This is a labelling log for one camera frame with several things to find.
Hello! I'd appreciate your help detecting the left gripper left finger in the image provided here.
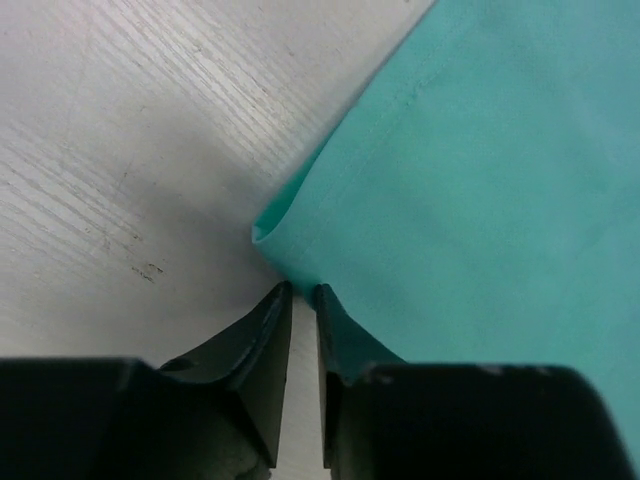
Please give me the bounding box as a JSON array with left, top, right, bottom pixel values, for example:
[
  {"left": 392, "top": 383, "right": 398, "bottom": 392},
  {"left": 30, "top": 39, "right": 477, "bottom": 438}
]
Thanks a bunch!
[{"left": 159, "top": 281, "right": 293, "bottom": 467}]

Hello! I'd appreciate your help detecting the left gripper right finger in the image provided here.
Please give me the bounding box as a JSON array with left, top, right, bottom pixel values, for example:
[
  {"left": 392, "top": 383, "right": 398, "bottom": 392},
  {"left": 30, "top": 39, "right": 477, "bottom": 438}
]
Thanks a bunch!
[{"left": 312, "top": 284, "right": 405, "bottom": 469}]

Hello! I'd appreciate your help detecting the mint green t shirt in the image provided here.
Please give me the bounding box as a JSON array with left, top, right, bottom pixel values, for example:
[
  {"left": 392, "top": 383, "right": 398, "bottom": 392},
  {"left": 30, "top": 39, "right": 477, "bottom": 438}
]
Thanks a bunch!
[{"left": 252, "top": 1, "right": 639, "bottom": 457}]

